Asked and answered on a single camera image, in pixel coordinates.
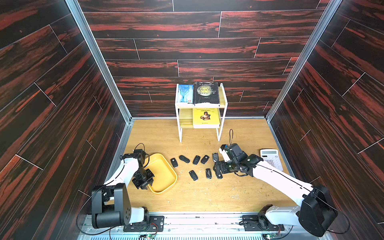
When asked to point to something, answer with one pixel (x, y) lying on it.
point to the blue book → (186, 93)
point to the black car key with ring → (215, 157)
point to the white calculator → (272, 157)
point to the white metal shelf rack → (185, 111)
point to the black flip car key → (193, 175)
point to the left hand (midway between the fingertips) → (152, 183)
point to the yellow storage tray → (165, 175)
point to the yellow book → (206, 118)
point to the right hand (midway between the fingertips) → (222, 165)
